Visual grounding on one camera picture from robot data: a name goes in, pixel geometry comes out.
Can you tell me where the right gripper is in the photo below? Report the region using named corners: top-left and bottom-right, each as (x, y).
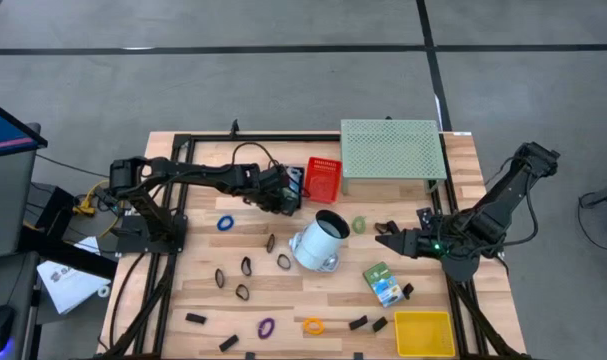
top-left (375, 224), bottom-right (452, 260)

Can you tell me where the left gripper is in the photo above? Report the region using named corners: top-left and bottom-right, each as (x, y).
top-left (242, 165), bottom-right (301, 215)

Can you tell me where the green yellow crayon box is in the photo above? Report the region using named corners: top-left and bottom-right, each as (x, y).
top-left (361, 261), bottom-right (405, 308)

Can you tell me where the white desk lamp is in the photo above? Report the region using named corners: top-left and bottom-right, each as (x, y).
top-left (288, 209), bottom-right (352, 274)

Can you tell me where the black desk support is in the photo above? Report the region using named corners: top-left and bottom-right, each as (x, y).
top-left (16, 184), bottom-right (120, 281)

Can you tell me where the red mesh basket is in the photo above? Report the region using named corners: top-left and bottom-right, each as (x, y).
top-left (303, 156), bottom-right (343, 205)

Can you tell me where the green perforated metal shelf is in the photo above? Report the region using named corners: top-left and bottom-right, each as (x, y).
top-left (339, 118), bottom-right (448, 196)

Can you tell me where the yellow plastic basket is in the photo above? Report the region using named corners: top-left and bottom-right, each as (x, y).
top-left (393, 310), bottom-right (457, 358)

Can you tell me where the yellow coil wristband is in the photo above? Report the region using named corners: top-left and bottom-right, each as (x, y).
top-left (302, 316), bottom-right (326, 336)

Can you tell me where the white paper booklet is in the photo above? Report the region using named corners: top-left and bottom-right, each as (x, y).
top-left (36, 259), bottom-right (112, 316)

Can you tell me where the grey computer cabinet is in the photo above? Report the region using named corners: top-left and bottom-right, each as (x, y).
top-left (0, 122), bottom-right (40, 260)

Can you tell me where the monitor with blue screen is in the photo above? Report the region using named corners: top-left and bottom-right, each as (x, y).
top-left (0, 94), bottom-right (49, 161)

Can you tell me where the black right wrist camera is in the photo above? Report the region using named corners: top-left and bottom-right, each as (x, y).
top-left (415, 206), bottom-right (435, 232)

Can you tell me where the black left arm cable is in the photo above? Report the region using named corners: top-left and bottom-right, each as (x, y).
top-left (231, 141), bottom-right (280, 174)

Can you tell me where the black aluminium rig frame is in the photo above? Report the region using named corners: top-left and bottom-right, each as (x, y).
top-left (97, 130), bottom-right (534, 360)

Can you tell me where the yellow cable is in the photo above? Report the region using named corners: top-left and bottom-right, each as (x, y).
top-left (71, 178), bottom-right (110, 239)

